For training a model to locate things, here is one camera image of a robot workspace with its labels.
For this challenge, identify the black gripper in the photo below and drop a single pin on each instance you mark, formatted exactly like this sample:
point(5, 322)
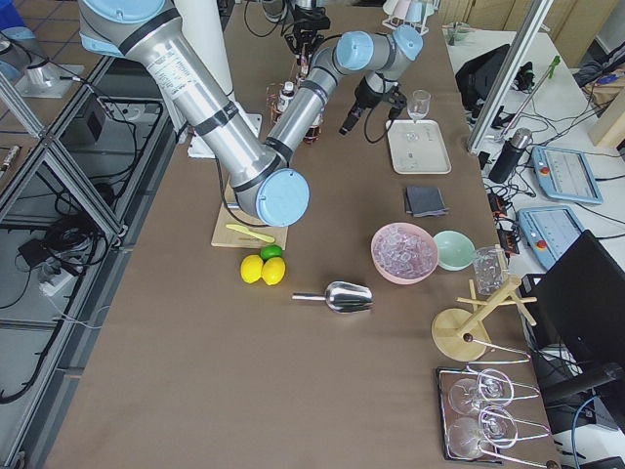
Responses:
point(304, 38)
point(367, 95)

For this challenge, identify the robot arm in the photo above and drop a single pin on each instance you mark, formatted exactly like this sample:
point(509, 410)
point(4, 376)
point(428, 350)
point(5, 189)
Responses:
point(156, 34)
point(380, 58)

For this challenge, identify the tea bottle in basket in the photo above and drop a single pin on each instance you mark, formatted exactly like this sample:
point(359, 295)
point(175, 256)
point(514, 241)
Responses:
point(314, 130)
point(284, 98)

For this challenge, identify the wine glass on tray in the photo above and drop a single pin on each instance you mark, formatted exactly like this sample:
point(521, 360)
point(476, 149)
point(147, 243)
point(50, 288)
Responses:
point(419, 105)

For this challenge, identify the cream serving tray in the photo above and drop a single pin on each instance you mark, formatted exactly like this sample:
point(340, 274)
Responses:
point(418, 148)

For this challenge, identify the white cup rack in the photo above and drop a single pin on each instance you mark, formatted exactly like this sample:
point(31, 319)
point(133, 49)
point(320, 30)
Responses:
point(413, 13)

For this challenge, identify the grey folded cloth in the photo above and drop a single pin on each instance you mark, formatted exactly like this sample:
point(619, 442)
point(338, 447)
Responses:
point(424, 201)

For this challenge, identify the black water bottle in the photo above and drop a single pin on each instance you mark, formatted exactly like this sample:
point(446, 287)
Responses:
point(510, 155)

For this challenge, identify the pink bowl with ice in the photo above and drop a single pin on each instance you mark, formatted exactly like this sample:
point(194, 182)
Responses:
point(403, 253)

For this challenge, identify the yellow plastic knife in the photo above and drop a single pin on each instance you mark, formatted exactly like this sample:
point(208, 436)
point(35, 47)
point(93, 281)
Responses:
point(246, 231)

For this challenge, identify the green bowl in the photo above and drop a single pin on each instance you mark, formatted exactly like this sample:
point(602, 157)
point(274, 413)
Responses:
point(455, 250)

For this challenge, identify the green lime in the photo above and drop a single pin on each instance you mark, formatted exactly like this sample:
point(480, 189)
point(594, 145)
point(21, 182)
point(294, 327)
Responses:
point(270, 251)

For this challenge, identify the yellow lemon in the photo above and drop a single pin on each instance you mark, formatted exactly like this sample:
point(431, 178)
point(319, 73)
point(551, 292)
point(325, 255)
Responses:
point(273, 271)
point(251, 268)

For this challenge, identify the wooden cutting board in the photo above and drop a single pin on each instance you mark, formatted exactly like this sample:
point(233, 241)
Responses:
point(225, 237)

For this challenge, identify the metal ice scoop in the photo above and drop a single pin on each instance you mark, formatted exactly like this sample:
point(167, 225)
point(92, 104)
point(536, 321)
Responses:
point(341, 297)

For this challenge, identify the glass beaker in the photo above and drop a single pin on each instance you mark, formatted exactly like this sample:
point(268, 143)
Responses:
point(491, 269)

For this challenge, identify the blue teach pendant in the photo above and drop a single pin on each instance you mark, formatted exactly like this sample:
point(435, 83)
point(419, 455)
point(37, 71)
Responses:
point(564, 174)
point(549, 231)

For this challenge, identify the wooden cup tree stand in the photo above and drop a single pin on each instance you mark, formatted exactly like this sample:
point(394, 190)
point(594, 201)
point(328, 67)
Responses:
point(460, 335)

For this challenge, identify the black monitor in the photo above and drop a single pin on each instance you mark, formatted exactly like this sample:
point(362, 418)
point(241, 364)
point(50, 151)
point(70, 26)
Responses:
point(580, 304)

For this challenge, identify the black metal glass tray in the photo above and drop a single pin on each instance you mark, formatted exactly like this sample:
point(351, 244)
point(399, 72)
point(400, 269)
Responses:
point(477, 426)

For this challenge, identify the copper wire bottle basket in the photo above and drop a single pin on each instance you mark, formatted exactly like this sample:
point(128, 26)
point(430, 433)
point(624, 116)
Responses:
point(310, 98)

